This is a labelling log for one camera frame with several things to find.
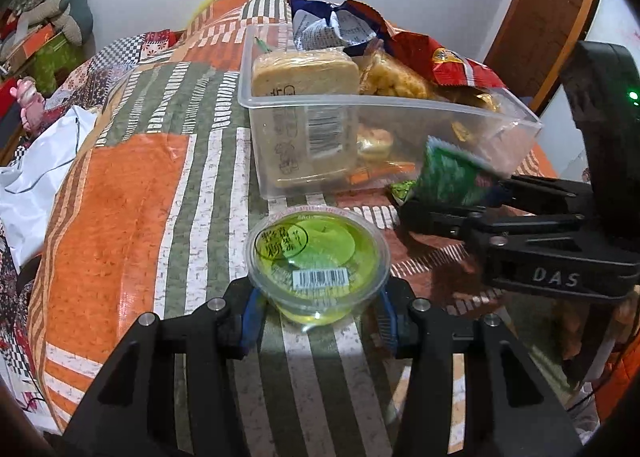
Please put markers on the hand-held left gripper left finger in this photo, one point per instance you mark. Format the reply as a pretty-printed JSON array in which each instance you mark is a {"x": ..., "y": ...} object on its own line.
[{"x": 246, "y": 319}]

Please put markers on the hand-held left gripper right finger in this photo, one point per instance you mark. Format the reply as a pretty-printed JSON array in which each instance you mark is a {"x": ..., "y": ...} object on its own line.
[{"x": 388, "y": 323}]

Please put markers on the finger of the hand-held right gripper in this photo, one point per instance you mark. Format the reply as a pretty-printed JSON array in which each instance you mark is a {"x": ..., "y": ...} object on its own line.
[
  {"x": 550, "y": 198},
  {"x": 450, "y": 222}
]

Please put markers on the green snack packet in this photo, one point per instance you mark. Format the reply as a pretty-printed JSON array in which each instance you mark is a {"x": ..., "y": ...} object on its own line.
[{"x": 450, "y": 172}]

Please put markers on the clear plastic container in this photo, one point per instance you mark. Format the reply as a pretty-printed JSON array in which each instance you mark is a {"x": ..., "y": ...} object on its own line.
[{"x": 415, "y": 137}]

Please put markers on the green jelly cup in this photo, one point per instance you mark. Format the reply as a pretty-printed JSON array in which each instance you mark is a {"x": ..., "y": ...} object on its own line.
[{"x": 320, "y": 257}]

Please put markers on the red snack packet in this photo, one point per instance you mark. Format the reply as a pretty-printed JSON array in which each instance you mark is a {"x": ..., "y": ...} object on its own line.
[{"x": 450, "y": 62}]

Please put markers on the small round pastry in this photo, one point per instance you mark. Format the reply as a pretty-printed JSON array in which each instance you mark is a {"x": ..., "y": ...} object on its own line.
[{"x": 375, "y": 143}]

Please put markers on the yellow fried snack bag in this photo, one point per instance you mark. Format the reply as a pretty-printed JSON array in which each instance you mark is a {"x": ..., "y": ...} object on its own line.
[{"x": 395, "y": 79}]

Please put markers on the brown wooden door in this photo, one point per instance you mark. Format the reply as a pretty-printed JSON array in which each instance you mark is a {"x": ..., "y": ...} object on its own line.
[{"x": 545, "y": 12}]

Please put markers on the patchwork striped blanket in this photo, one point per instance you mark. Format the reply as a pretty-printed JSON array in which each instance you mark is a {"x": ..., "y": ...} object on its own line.
[{"x": 125, "y": 197}]

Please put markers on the sliced bread pack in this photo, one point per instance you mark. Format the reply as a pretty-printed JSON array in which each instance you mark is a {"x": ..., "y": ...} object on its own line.
[{"x": 300, "y": 77}]

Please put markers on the floral bed sheet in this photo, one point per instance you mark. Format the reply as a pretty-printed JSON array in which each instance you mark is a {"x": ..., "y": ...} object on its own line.
[{"x": 17, "y": 317}]

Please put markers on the blue snack bag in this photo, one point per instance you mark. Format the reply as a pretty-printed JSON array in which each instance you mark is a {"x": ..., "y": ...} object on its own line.
[{"x": 320, "y": 32}]

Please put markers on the white plastic bag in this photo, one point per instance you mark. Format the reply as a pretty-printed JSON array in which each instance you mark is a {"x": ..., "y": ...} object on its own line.
[{"x": 40, "y": 177}]

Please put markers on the pink toy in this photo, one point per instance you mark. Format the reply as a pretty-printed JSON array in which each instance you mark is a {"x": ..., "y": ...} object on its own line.
[{"x": 30, "y": 99}]

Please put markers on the green cardboard box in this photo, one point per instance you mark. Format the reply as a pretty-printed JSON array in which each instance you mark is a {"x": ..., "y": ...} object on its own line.
[{"x": 57, "y": 62}]

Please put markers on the red box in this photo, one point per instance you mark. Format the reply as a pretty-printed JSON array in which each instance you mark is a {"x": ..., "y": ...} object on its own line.
[{"x": 7, "y": 104}]

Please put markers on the orange cardboard box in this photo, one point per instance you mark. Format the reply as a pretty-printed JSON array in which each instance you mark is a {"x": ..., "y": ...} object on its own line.
[{"x": 32, "y": 42}]

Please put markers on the grey stuffed toy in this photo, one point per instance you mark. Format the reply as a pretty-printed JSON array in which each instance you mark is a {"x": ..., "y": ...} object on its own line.
[{"x": 57, "y": 17}]

